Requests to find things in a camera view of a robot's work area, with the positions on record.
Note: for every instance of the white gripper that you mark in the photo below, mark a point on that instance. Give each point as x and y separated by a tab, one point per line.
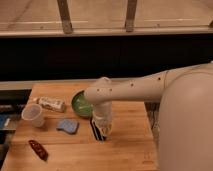
101	120

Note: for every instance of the black white striped eraser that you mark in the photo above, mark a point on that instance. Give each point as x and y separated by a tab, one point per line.
98	136

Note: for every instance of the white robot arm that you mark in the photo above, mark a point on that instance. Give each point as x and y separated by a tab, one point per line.
185	96

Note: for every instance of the blue sponge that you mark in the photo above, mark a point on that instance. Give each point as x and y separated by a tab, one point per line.
68	126

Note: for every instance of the green bowl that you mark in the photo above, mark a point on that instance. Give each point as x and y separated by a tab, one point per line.
81	106

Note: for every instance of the lying white bottle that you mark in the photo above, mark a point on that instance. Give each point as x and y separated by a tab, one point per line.
51	103

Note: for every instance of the red snack packet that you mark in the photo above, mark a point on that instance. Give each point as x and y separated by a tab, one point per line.
39	149

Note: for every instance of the white plastic cup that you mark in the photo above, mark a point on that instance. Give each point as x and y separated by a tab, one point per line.
33	114

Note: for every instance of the right metal post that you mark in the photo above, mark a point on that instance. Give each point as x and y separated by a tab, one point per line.
130	15

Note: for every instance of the metal post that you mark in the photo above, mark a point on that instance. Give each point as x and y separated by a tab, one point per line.
130	15
65	16

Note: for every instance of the left metal post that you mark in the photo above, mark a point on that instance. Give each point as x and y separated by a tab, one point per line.
65	16

